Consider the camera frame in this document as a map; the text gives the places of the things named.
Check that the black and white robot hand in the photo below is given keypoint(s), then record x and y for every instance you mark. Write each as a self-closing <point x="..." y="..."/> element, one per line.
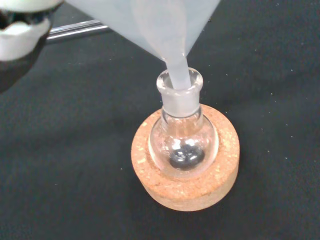
<point x="17" y="42"/>

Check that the clear acrylic funnel stand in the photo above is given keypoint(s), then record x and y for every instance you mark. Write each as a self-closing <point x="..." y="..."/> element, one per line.
<point x="77" y="31"/>

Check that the clear round-bottom flask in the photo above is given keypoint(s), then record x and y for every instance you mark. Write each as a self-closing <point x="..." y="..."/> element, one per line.
<point x="183" y="140"/>

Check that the black bench cloth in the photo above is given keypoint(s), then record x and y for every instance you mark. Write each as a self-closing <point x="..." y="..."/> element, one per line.
<point x="62" y="162"/>

